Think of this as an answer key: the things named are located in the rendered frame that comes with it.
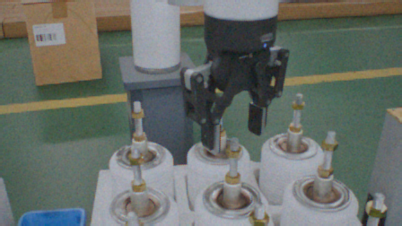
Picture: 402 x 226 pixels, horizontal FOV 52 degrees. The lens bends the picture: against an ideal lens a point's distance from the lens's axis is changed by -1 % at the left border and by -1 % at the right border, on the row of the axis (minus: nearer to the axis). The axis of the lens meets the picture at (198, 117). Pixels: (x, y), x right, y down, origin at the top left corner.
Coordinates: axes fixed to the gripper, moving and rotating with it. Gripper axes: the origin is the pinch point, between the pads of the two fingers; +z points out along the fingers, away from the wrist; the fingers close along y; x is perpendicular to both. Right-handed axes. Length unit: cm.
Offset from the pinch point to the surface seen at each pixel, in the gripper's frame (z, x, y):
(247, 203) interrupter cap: 9.8, -1.9, 0.9
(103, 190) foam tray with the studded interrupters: 17.1, 20.6, -8.9
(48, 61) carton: 26, 113, 13
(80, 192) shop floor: 35, 46, -5
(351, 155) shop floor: 35, 18, 58
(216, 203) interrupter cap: 9.8, 0.5, -2.1
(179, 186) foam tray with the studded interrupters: 17.1, 14.3, 1.5
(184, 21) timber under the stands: 33, 149, 98
